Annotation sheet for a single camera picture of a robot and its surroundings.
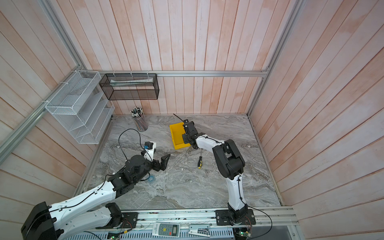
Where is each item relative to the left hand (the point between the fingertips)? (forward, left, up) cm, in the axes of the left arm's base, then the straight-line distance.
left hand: (163, 155), depth 77 cm
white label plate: (-31, -19, -16) cm, 40 cm away
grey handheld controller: (-31, -2, -16) cm, 35 cm away
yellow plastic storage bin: (+28, -5, -15) cm, 32 cm away
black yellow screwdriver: (+4, -20, -16) cm, 26 cm away
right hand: (+24, -14, -13) cm, 30 cm away
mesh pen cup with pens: (+32, +21, 0) cm, 38 cm away
